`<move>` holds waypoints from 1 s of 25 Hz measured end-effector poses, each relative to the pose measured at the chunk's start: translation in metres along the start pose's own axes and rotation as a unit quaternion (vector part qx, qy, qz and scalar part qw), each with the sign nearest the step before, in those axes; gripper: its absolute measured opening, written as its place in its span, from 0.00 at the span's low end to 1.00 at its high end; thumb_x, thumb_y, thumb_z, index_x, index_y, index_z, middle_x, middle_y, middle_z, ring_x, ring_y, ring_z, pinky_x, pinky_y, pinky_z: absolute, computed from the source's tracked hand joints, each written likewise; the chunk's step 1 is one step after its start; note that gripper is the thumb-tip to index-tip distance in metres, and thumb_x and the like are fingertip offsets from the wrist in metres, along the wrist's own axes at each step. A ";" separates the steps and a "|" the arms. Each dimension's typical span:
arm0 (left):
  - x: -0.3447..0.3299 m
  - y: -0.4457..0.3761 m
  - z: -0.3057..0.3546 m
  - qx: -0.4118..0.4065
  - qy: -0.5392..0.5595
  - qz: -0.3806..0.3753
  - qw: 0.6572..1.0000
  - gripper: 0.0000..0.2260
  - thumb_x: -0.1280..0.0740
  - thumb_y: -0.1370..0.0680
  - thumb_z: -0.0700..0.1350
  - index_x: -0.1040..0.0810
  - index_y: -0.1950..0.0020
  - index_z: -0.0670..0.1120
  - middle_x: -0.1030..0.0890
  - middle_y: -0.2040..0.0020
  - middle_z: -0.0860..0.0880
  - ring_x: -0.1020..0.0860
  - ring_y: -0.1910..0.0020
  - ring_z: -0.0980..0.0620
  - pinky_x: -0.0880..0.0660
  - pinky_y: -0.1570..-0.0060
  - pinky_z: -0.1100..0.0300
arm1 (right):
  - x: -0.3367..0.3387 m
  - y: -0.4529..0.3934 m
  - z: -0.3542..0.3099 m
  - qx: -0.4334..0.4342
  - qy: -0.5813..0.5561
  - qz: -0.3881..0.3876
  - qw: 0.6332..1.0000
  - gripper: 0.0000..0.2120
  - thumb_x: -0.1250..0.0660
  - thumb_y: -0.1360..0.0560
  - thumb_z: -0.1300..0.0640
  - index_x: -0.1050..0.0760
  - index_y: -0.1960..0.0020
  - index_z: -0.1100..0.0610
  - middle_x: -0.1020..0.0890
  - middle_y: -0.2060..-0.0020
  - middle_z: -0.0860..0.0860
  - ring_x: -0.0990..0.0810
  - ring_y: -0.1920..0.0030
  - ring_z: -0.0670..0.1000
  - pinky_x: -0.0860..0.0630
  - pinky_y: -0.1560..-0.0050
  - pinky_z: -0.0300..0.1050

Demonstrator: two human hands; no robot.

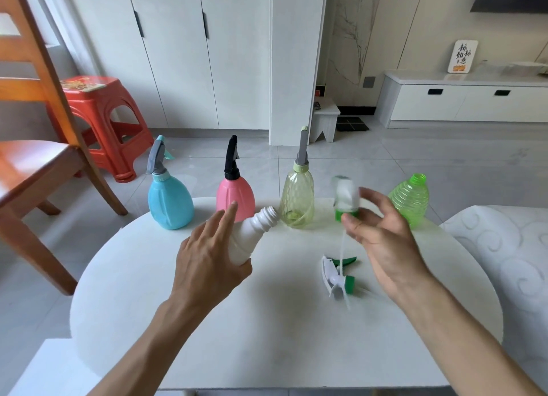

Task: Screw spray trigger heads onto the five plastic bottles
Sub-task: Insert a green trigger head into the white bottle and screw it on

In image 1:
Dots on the white tall cabinet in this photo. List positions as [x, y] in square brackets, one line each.
[180, 66]

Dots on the clear yellow-green spray bottle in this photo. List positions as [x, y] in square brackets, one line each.
[297, 194]

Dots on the person's left hand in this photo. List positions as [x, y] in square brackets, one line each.
[201, 263]

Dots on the blue spray bottle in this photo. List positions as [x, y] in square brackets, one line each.
[170, 203]

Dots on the person's left forearm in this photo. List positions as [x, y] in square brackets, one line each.
[150, 353]

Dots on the person's left thumb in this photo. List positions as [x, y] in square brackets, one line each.
[242, 269]

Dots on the person's right thumb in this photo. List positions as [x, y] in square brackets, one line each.
[356, 231]

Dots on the pink spray bottle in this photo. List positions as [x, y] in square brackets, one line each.
[233, 192]

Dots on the plain white seat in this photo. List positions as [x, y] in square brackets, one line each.
[47, 370]

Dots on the grey wall socket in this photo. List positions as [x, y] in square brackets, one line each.
[369, 82]

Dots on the white calligraphy sign plaque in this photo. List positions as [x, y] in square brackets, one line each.
[463, 56]

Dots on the white plastic bottle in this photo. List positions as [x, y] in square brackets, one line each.
[252, 231]

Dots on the white swirl-patterned seat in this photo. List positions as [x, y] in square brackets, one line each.
[505, 258]

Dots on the person's right hand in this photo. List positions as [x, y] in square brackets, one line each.
[391, 250]

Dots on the red plastic stool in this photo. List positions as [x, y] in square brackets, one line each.
[102, 108]

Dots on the small white step stool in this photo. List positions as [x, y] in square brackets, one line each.
[324, 119]

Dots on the white low drawer cabinet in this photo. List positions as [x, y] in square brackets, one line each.
[462, 102]

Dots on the green ribbed plastic bottle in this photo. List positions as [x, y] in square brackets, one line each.
[410, 201]

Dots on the person's right forearm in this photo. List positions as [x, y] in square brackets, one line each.
[462, 344]

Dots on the brown wooden chair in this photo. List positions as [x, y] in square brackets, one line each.
[30, 164]

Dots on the printed paper sheet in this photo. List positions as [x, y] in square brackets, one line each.
[81, 84]

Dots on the white green pump spray head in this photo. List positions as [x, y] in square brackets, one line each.
[346, 194]

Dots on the white green trigger spray head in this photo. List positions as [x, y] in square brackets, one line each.
[334, 278]

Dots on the black square floor mat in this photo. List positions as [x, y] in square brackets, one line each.
[352, 124]

